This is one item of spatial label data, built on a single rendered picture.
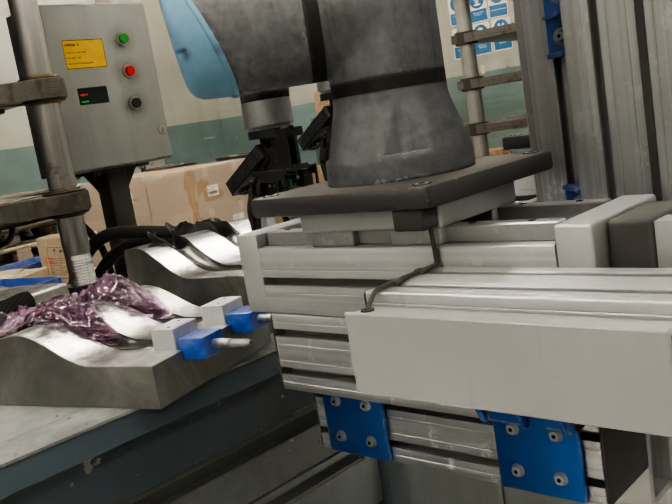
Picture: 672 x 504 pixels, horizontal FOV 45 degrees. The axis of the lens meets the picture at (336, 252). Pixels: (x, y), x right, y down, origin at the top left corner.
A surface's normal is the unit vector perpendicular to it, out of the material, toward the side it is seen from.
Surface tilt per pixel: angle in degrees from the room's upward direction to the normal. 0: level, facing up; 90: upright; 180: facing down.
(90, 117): 90
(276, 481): 90
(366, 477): 90
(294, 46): 116
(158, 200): 79
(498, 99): 90
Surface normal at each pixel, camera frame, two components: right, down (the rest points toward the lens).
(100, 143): 0.71, 0.00
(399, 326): -0.66, 0.23
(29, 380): -0.44, 0.22
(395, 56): 0.11, 0.14
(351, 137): -0.71, -0.07
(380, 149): -0.34, -0.10
